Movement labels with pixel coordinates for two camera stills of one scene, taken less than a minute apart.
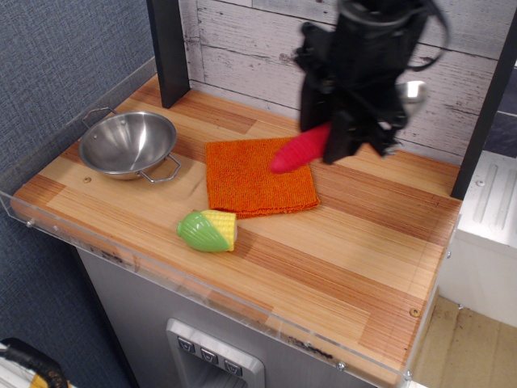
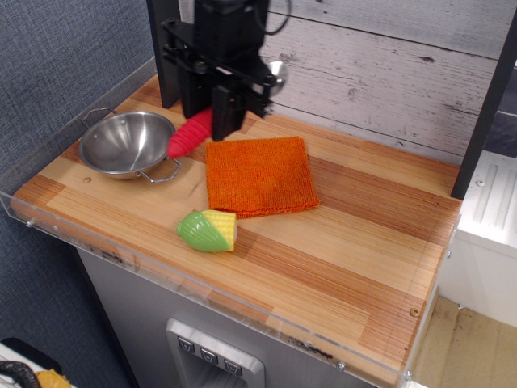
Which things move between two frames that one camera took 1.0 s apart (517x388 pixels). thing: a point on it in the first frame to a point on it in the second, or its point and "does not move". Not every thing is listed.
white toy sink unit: [480, 273] does not move
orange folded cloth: [241, 183] does not move
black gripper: [352, 74] to [224, 44]
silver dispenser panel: [206, 360] does not move
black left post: [166, 28] does not move
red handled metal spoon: [310, 144] to [200, 129]
